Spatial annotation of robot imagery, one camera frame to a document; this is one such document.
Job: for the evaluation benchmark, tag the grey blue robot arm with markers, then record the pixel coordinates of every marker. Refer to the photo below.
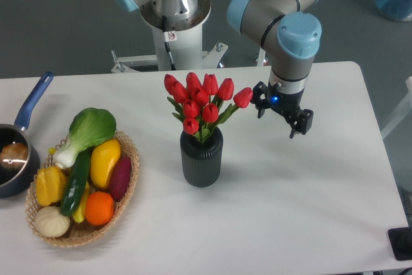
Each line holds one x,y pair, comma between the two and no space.
281,28

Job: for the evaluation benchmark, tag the black ribbed vase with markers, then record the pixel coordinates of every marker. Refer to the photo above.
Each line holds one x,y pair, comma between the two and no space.
201,163

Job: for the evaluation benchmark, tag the orange fruit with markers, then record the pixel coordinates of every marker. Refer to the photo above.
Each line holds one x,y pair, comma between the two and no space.
99,208

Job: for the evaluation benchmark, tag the green cucumber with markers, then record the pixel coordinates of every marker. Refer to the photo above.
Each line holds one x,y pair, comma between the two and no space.
76,183

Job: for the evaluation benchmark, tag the white frame at right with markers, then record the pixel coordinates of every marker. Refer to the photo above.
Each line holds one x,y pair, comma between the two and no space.
402,109

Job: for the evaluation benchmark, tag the woven wicker basket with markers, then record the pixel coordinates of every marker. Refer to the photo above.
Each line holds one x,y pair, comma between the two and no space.
82,233

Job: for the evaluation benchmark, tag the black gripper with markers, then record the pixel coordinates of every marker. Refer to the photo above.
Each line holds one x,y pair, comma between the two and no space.
286,105

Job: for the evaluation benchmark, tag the white steamed bun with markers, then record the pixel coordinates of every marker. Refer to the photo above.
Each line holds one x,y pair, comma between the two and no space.
50,222

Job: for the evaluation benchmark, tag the purple sweet potato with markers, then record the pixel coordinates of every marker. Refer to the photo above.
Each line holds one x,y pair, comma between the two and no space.
120,178

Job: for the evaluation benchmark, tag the blue saucepan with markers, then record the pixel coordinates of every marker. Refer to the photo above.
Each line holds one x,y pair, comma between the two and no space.
15,181

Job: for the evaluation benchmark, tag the yellow banana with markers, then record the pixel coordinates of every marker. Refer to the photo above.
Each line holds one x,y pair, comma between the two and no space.
79,215

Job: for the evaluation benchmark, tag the green bok choy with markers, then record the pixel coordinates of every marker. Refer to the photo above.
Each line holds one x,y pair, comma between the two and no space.
90,127

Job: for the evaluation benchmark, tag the black device at edge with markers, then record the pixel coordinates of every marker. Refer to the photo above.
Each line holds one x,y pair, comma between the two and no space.
400,240

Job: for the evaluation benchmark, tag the yellow mango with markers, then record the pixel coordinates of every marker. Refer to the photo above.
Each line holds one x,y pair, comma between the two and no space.
103,160

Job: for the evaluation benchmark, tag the red tulip bouquet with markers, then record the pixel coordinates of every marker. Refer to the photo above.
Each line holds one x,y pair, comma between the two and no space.
203,105

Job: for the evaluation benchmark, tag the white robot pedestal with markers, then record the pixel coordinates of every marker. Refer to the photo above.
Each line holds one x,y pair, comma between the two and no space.
177,27

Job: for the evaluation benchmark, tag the yellow bell pepper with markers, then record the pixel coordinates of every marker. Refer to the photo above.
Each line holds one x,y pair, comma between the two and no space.
50,185

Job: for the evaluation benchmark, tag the brown bread in pan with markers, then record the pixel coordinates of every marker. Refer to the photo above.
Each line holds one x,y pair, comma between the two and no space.
14,155

